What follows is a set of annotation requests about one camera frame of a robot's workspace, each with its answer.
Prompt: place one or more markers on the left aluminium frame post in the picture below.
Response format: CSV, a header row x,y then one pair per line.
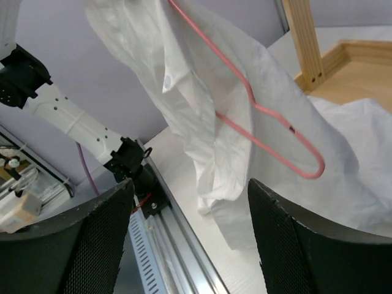
x,y
37,160

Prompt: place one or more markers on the slotted grey cable duct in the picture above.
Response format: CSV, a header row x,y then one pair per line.
x,y
148,267

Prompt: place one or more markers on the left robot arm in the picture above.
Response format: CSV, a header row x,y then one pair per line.
x,y
26,84

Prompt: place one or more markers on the white shirt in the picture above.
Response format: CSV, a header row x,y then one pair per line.
x,y
191,86

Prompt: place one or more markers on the aluminium mounting rail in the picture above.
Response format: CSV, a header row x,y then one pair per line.
x,y
182,260

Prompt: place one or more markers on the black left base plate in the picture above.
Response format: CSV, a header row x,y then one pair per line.
x,y
155,202

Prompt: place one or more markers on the beige power adapter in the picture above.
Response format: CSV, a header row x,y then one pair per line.
x,y
18,212

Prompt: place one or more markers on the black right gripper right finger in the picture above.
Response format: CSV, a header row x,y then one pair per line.
x,y
302,252

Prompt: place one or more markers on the wooden clothes rack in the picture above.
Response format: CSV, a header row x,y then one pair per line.
x,y
350,70

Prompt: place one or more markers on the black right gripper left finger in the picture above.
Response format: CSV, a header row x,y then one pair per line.
x,y
77,251

